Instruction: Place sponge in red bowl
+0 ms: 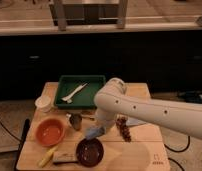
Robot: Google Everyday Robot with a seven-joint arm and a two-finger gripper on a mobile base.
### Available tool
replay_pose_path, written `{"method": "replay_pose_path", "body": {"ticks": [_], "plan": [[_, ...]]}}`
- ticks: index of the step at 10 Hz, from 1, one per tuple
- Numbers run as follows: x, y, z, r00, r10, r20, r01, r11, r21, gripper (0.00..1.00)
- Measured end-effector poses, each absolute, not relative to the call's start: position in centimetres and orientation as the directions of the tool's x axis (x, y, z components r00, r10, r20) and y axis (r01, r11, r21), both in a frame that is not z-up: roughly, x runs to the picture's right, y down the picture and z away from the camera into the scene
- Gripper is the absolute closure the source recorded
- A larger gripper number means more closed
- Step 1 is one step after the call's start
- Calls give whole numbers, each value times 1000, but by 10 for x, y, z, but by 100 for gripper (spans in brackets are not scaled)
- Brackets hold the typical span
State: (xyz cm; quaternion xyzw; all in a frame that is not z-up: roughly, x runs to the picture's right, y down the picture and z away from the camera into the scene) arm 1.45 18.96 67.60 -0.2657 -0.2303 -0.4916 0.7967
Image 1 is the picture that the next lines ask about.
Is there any dark brown bowl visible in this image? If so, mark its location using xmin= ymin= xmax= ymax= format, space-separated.
xmin=76 ymin=139 xmax=104 ymax=167

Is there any black cable right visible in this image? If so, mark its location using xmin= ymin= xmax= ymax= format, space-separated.
xmin=164 ymin=135 xmax=192 ymax=171

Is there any brush with black handle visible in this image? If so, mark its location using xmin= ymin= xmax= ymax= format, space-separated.
xmin=53 ymin=152 xmax=77 ymax=164

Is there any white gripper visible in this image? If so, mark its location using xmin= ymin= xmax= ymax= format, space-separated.
xmin=95 ymin=109 xmax=117 ymax=133

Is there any metal stool frame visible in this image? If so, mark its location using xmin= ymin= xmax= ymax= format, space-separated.
xmin=49 ymin=0 xmax=128 ymax=31

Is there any bunch of red grapes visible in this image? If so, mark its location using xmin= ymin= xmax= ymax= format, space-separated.
xmin=116 ymin=117 xmax=131 ymax=142

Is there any red bowl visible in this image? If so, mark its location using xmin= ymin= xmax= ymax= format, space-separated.
xmin=35 ymin=118 xmax=66 ymax=147

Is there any green tray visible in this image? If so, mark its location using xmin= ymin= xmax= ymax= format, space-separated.
xmin=54 ymin=75 xmax=106 ymax=109

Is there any yellow banana toy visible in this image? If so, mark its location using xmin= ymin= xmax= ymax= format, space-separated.
xmin=38 ymin=146 xmax=58 ymax=168

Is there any white cup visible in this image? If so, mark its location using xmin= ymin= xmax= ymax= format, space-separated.
xmin=35 ymin=95 xmax=51 ymax=112

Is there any white cloth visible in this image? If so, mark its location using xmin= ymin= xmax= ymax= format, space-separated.
xmin=126 ymin=117 xmax=145 ymax=126

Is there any wooden cutting board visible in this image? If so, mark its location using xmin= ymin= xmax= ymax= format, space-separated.
xmin=15 ymin=81 xmax=171 ymax=171

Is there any black device on floor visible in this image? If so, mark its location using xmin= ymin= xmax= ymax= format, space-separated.
xmin=178 ymin=91 xmax=202 ymax=104

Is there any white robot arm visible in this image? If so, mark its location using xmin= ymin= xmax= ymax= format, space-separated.
xmin=94 ymin=78 xmax=202 ymax=140

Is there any white plastic fork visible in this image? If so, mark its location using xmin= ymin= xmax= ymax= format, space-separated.
xmin=61 ymin=83 xmax=87 ymax=103

